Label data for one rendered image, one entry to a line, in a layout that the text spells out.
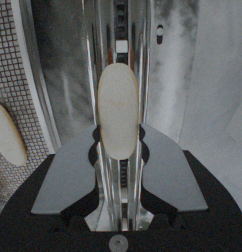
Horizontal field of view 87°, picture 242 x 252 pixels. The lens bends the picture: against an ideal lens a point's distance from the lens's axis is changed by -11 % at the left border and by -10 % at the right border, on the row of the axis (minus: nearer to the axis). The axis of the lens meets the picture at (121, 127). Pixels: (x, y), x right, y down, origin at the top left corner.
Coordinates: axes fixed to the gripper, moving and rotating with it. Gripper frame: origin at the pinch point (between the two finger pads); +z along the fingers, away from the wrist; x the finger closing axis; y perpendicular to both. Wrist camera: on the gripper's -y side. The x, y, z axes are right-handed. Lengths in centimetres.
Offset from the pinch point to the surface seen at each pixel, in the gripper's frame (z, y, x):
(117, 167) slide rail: 8.8, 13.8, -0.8
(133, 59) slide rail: 8.8, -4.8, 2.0
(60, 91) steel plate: 11.9, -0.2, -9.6
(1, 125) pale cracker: 3.2, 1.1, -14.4
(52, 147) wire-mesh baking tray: 3.9, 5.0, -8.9
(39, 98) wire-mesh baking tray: 4.1, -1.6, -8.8
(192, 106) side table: 11.8, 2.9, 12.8
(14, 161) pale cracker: 3.2, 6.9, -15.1
